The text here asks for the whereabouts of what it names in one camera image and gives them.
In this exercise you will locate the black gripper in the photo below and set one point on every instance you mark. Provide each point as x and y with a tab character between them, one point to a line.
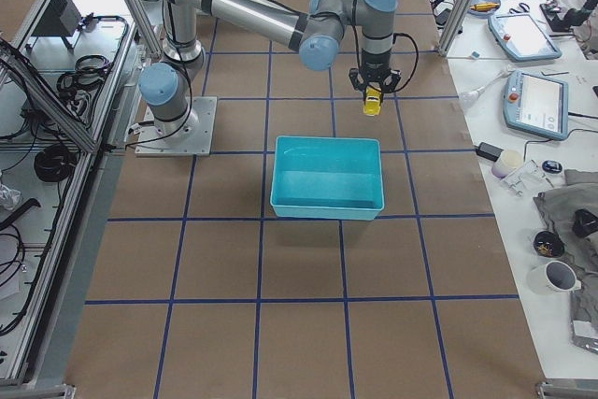
375	65

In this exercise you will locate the yellow beetle toy car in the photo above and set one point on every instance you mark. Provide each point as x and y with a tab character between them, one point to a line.
372	102

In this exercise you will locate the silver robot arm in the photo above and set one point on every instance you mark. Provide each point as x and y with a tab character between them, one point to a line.
315	35

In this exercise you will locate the turquoise plastic bin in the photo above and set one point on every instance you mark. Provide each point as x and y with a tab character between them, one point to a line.
327	178

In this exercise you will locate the blue plate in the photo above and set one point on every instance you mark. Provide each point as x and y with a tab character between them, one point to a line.
483	8

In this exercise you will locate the black power brick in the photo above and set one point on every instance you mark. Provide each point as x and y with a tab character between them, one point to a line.
488	151

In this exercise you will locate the upper teach pendant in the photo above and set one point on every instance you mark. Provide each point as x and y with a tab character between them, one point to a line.
521	38

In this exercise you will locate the teach pendant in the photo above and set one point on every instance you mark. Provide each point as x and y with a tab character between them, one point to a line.
536	105
521	38

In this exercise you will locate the black scissors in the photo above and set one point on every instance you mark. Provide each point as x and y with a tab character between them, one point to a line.
521	8

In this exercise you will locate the white paper cup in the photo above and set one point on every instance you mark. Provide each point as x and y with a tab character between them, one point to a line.
507	162

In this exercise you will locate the lower teach pendant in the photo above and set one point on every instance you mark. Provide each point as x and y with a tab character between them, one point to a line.
536	105

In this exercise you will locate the grey cloth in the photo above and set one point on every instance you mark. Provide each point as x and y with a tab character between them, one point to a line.
557	208

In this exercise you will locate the small black bowl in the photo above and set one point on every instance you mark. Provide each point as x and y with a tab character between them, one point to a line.
548	244

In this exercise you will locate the white mug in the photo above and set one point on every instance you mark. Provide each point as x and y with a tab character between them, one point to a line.
552	277

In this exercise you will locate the aluminium frame post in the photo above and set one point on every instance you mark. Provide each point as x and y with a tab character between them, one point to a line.
460	2

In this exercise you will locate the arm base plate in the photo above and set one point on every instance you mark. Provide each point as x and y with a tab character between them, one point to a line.
183	137

